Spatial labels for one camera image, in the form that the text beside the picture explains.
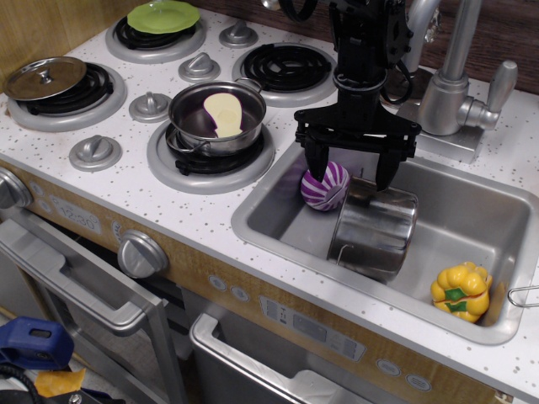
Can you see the silver faucet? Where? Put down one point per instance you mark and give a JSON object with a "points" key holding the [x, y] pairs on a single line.
{"points": [[452, 121]]}

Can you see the steel sink basin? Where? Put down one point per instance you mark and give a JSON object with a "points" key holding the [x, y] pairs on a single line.
{"points": [[462, 217]]}

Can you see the silver stovetop knob front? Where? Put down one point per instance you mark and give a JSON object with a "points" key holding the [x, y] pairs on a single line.
{"points": [[95, 153]]}

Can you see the silver stovetop knob centre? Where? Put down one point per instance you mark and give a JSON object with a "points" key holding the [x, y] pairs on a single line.
{"points": [[200, 68]]}

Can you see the purple white striped ball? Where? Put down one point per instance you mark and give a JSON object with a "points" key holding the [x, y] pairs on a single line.
{"points": [[328, 194]]}

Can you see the yellow tape piece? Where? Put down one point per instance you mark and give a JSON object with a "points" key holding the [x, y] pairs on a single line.
{"points": [[55, 382]]}

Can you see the front right burner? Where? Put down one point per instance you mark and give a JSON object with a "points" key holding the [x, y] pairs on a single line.
{"points": [[197, 174]]}

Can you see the green plastic plate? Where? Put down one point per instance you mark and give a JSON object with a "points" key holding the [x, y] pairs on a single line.
{"points": [[163, 17]]}

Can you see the silver stovetop knob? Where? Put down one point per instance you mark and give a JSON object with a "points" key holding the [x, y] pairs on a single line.
{"points": [[150, 108], [95, 153], [200, 68], [238, 36]]}

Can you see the yellow toy bell pepper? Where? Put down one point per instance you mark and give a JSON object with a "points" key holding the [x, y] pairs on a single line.
{"points": [[462, 291]]}

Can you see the dishwasher control panel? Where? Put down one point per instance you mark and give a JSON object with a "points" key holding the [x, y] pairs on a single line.
{"points": [[316, 331]]}

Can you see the toy eggplant slice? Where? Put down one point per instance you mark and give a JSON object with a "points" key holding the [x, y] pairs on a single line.
{"points": [[226, 112]]}

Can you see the burner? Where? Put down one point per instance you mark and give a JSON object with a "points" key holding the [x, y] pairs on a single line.
{"points": [[290, 75], [197, 174], [98, 96], [129, 44]]}

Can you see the wire handle at right edge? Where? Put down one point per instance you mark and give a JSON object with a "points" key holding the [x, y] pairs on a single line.
{"points": [[524, 297]]}

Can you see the steel pot lid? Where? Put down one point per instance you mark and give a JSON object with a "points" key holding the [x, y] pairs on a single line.
{"points": [[45, 78]]}

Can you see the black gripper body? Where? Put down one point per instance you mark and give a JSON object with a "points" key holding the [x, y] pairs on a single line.
{"points": [[357, 122]]}

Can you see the silver oven dial left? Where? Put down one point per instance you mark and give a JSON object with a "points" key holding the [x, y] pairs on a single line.
{"points": [[14, 192]]}

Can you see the dishwasher door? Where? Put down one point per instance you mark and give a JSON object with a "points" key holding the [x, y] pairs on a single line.
{"points": [[251, 365]]}

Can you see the oven door with handle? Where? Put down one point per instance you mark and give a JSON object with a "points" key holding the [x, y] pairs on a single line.
{"points": [[120, 330]]}

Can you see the back right burner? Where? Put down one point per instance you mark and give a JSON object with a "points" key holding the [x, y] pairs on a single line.
{"points": [[290, 75]]}

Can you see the oven clock display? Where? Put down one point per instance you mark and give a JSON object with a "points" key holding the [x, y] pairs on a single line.
{"points": [[77, 215]]}

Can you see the blue clamp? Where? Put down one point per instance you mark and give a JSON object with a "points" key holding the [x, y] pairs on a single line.
{"points": [[31, 343]]}

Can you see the silver stovetop knob back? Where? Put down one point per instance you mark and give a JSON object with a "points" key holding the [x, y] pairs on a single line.
{"points": [[238, 36]]}

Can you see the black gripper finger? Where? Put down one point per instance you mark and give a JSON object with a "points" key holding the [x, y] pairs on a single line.
{"points": [[316, 155], [387, 167]]}

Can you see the silver oven dial right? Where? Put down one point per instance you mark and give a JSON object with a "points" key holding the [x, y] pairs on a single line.
{"points": [[139, 256]]}

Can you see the back left burner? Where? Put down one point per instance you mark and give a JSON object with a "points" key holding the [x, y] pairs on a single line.
{"points": [[129, 44]]}

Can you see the steel pan on burner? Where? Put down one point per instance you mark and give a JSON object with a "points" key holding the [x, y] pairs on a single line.
{"points": [[195, 129]]}

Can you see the silver oven dial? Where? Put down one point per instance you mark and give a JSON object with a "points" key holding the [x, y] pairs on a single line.
{"points": [[139, 256], [14, 192]]}

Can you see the steel pot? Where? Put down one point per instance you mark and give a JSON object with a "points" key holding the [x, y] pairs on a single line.
{"points": [[373, 230]]}

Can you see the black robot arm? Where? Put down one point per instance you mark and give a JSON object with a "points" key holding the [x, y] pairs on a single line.
{"points": [[371, 38]]}

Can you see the front left burner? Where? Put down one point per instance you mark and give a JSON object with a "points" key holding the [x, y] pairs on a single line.
{"points": [[98, 96]]}

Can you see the silver stovetop knob left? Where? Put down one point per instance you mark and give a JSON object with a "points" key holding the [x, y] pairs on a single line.
{"points": [[150, 108]]}

